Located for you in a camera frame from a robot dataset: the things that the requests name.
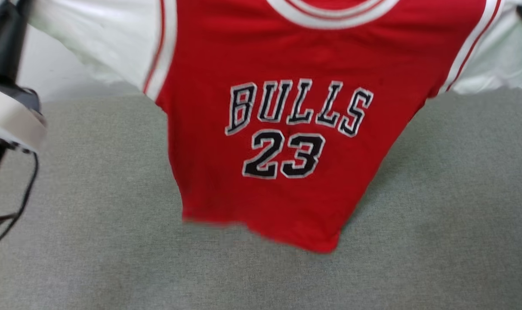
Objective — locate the red Bulls 23 jersey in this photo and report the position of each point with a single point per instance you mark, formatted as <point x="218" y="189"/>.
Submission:
<point x="265" y="56"/>

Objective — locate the grey fabric sofa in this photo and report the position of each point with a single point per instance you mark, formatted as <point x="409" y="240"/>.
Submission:
<point x="93" y="215"/>

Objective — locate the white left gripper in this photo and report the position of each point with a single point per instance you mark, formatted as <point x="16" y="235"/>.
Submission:
<point x="11" y="118"/>

